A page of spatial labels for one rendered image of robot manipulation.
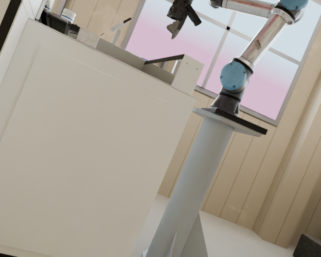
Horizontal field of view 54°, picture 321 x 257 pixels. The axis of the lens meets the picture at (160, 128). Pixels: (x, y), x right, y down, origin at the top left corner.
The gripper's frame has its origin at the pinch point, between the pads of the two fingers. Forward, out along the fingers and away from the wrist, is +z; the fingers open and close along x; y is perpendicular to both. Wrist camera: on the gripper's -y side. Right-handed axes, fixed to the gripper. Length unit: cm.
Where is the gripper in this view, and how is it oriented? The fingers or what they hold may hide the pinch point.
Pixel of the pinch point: (174, 37)
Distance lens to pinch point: 165.2
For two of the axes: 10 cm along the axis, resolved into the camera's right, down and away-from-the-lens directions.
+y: -8.6, -3.6, -3.5
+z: -3.9, 9.2, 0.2
